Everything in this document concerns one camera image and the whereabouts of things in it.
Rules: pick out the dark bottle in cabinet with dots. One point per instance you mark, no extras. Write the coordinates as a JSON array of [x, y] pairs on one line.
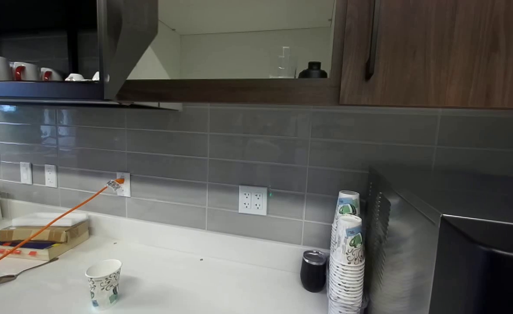
[[313, 70]]

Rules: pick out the black right door handle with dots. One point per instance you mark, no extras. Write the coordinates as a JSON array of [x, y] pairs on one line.
[[374, 35]]

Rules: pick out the patterned paper cup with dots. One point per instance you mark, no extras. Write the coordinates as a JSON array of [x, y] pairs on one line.
[[104, 281]]

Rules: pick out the dark open shelf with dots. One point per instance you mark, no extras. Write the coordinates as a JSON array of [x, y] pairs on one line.
[[74, 93]]

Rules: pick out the white wall switch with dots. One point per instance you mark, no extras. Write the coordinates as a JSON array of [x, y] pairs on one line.
[[52, 175]]

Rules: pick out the tall paper cup stack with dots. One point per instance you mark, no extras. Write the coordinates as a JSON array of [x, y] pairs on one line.
[[347, 266]]

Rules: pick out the white wall outlet left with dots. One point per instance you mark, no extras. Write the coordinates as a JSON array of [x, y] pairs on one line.
[[26, 173]]

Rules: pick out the white double power outlet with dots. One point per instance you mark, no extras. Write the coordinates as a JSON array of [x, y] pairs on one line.
[[252, 199]]

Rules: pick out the stainless steel microwave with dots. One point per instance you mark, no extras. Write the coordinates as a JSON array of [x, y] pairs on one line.
[[439, 243]]

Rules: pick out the wooden cabinet door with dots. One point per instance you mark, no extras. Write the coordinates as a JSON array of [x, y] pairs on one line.
[[430, 53], [127, 28]]

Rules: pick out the white outlet with plug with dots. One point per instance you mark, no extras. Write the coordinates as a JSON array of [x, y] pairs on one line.
[[123, 184]]

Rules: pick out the white bowl on shelf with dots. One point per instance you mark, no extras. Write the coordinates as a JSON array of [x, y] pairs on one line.
[[74, 77]]

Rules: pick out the rear paper cup stack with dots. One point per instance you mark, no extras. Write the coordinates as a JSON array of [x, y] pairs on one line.
[[348, 205]]

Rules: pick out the black tumbler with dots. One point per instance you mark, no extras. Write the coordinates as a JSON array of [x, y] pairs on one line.
[[313, 271]]

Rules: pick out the clear glass in cabinet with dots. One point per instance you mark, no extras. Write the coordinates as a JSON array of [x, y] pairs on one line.
[[285, 65]]

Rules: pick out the cardboard box stack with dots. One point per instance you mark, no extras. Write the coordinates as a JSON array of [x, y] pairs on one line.
[[27, 238]]

